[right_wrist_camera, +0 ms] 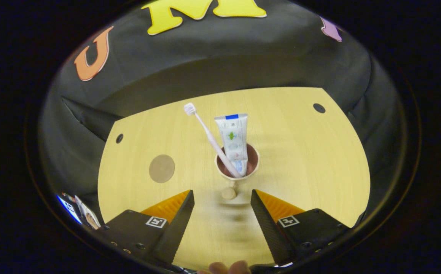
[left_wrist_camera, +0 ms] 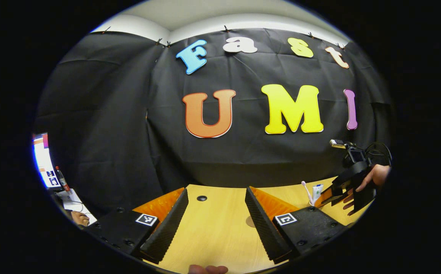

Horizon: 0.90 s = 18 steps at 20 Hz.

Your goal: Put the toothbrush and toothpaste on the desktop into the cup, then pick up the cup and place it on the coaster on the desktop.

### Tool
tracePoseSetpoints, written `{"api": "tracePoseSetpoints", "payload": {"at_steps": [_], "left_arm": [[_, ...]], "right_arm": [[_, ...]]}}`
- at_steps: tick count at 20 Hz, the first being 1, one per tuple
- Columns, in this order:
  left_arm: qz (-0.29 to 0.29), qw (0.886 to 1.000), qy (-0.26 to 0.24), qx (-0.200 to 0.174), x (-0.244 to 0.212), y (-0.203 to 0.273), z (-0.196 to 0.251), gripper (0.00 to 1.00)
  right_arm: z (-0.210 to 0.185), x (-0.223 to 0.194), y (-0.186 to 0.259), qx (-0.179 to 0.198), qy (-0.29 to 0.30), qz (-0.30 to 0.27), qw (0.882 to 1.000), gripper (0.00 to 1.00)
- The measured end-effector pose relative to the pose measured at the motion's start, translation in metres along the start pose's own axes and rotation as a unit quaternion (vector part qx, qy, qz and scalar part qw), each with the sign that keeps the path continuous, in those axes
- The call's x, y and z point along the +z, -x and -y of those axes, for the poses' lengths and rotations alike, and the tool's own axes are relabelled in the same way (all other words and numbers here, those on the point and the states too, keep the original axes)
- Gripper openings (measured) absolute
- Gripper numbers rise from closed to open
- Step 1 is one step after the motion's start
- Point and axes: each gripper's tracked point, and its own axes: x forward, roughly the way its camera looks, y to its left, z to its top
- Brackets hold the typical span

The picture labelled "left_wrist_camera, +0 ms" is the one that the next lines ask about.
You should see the pale pink toothbrush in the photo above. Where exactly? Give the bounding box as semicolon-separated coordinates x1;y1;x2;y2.
301;181;314;206

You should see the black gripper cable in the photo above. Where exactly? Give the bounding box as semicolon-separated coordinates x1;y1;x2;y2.
365;142;393;167

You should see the computer monitor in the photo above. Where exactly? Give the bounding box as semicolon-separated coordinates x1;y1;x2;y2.
33;132;62;189

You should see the white side table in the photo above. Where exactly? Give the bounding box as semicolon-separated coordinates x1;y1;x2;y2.
53;188;97;225

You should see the wooden desktop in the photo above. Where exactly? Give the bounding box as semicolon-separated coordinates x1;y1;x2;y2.
133;176;373;274

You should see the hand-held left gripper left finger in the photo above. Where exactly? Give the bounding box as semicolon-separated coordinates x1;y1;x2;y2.
84;187;189;264

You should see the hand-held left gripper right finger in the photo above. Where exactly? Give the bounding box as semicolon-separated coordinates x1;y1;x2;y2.
245;186;352;264

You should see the plastic drink bottle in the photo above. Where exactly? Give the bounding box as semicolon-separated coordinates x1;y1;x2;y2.
55;166;70;193

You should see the black backdrop cloth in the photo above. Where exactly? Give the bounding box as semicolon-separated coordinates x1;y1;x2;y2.
34;27;394;221

